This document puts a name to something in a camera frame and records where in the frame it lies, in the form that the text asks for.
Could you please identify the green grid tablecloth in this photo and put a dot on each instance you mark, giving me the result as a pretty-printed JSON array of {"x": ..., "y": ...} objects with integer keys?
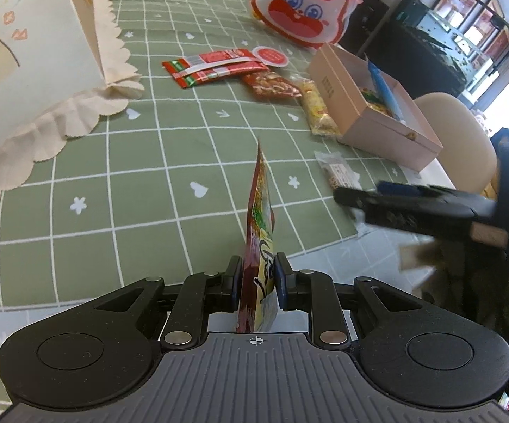
[{"x": 163, "y": 187}]

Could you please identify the yellow noodle snack packet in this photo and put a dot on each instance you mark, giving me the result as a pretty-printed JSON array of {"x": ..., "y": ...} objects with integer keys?
[{"x": 317, "y": 114}]

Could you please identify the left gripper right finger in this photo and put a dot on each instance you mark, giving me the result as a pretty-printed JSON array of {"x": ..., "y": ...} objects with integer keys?
[{"x": 314, "y": 293}]

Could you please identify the red nut snack packet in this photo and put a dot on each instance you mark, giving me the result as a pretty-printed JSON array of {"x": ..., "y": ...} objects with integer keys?
[{"x": 268, "y": 84}]

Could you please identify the red white rabbit bag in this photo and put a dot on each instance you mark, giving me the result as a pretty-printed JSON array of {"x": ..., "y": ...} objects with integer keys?
[{"x": 309, "y": 23}]

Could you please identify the pink cardboard box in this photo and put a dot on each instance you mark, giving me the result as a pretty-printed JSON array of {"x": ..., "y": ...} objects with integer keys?
[{"x": 340, "y": 78}]

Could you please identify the beige chair right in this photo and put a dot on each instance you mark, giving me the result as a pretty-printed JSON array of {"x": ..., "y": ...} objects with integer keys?
[{"x": 467, "y": 155}]

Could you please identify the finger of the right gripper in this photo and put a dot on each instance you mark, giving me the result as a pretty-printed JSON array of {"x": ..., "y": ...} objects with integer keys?
[
  {"x": 450, "y": 215},
  {"x": 411, "y": 190}
]

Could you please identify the red long snack packet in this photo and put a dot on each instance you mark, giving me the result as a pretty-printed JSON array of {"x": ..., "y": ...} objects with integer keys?
[{"x": 194, "y": 70}]

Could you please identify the brown square snack packet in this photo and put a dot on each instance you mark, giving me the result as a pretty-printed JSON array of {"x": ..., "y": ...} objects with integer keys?
[{"x": 337, "y": 171}]

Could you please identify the white paper bag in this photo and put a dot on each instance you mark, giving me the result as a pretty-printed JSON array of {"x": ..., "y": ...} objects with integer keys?
[{"x": 63, "y": 66}]

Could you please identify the black cabinet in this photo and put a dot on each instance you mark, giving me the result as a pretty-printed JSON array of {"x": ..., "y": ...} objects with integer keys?
[{"x": 457, "y": 47}]

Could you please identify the green snack packet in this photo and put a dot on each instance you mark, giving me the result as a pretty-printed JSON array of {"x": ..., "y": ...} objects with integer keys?
[{"x": 372, "y": 99}]

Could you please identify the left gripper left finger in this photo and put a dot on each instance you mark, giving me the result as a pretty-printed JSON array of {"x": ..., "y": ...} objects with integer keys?
[{"x": 189, "y": 305}]

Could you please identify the red white round packet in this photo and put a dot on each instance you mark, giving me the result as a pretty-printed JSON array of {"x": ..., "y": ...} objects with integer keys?
[{"x": 271, "y": 57}]

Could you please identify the blue white snack packet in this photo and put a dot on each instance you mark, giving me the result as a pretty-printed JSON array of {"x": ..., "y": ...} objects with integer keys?
[{"x": 384, "y": 92}]

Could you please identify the red yellow snack packet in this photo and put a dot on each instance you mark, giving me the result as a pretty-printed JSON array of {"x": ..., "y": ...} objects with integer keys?
[{"x": 258, "y": 304}]

